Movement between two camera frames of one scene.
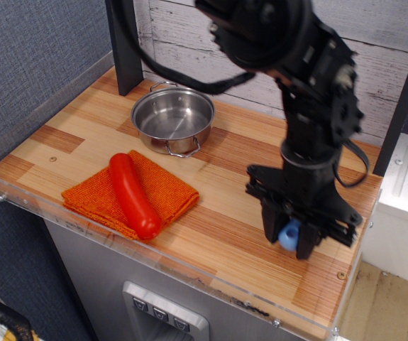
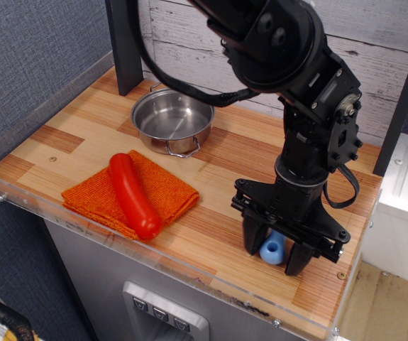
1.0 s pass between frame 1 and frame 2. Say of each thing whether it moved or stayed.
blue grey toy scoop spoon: moved
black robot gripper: moved
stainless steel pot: stayed
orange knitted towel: stayed
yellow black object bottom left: stayed
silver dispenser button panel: stayed
